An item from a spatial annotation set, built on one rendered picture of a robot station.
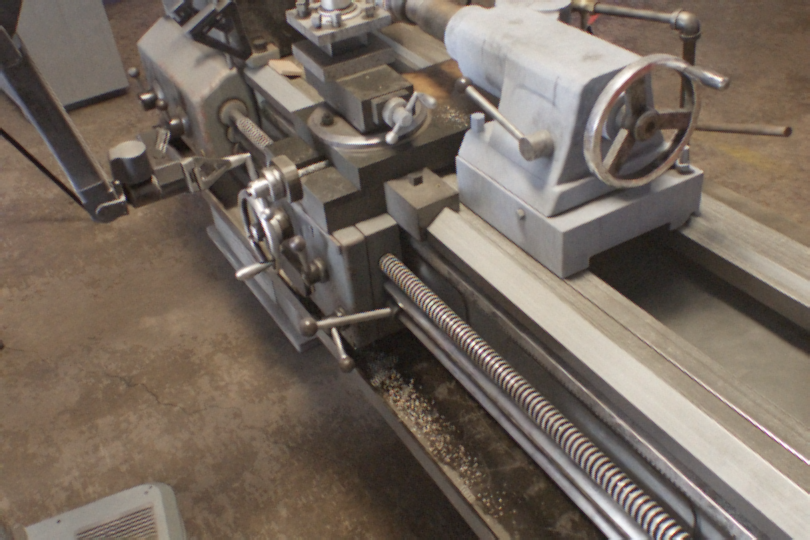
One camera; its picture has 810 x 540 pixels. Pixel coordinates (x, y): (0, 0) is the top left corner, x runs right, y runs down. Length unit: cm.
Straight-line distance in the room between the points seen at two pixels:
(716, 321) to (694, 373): 29
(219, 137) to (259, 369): 70
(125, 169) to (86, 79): 275
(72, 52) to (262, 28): 207
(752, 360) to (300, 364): 149
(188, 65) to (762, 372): 175
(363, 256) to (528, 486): 55
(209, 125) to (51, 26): 194
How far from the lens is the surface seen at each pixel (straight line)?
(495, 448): 194
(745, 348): 170
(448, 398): 204
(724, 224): 180
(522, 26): 177
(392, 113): 183
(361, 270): 189
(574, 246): 162
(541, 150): 159
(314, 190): 188
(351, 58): 196
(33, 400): 298
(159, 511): 216
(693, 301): 179
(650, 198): 169
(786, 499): 133
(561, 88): 159
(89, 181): 183
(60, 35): 449
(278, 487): 248
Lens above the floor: 182
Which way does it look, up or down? 35 degrees down
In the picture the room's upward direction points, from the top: 7 degrees counter-clockwise
